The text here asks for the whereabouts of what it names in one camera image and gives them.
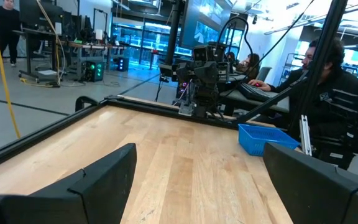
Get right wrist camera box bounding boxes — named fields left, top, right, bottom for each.
left=192, top=44, right=218, bottom=62

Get blue perforated plastic basket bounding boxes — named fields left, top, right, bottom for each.
left=237, top=123, right=301, bottom=157

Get black round column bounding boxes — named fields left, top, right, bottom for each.
left=164, top=0, right=185, bottom=67

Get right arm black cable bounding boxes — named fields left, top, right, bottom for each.
left=214, top=16, right=255, bottom=63

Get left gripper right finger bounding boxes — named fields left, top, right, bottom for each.
left=262, top=142, right=358, bottom=224

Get person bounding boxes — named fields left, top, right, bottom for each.
left=235, top=52, right=261, bottom=82
left=270, top=37, right=358, bottom=147
left=0, top=0, right=22, bottom=68

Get dark office desk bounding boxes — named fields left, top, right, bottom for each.
left=219, top=88, right=291, bottom=115

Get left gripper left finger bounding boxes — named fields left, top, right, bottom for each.
left=0, top=142, right=138, bottom=224

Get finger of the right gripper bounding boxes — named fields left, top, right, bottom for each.
left=218, top=62, right=231, bottom=82
left=175, top=62, right=195, bottom=83

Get person's hand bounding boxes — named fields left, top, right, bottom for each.
left=247, top=78, right=272, bottom=93

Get black aluminium table frame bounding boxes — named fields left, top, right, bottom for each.
left=0, top=0, right=349, bottom=175

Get computer tower green lights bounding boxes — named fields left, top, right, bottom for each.
left=83, top=60, right=106, bottom=83

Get yellow hanging cord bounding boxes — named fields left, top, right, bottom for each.
left=0, top=0, right=22, bottom=140

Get large dark wall display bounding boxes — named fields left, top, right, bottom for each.
left=180, top=0, right=233, bottom=59

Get silver aluminium bar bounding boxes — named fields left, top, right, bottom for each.
left=299, top=114, right=313, bottom=157

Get cluttered workbench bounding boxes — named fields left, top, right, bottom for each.
left=12, top=0, right=127, bottom=82

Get black keyboard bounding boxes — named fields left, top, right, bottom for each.
left=237, top=82, right=278, bottom=103

